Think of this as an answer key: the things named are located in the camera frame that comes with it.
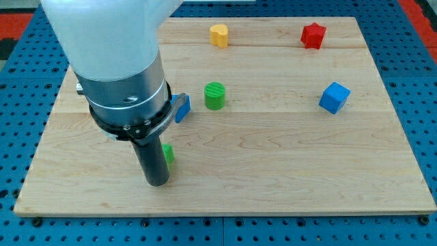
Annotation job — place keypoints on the green star block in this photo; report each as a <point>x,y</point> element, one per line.
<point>168,153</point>

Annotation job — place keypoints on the blue triangle block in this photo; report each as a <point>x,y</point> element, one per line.
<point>183,110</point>

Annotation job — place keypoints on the red star block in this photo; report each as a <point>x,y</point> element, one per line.
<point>313,35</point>

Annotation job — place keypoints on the green cylinder block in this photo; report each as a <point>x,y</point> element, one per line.
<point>214,95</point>

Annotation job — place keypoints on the yellow heart block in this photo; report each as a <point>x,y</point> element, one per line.
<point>219,35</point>

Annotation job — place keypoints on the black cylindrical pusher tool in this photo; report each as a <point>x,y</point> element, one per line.
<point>152,161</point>

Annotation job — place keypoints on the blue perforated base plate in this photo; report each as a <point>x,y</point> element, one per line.
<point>32,77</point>

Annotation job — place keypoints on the wooden board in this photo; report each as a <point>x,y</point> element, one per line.
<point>270,151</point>

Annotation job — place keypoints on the blue cube block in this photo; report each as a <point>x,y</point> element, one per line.
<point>334,97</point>

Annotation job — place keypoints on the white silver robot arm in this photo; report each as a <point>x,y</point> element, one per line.
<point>112,46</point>

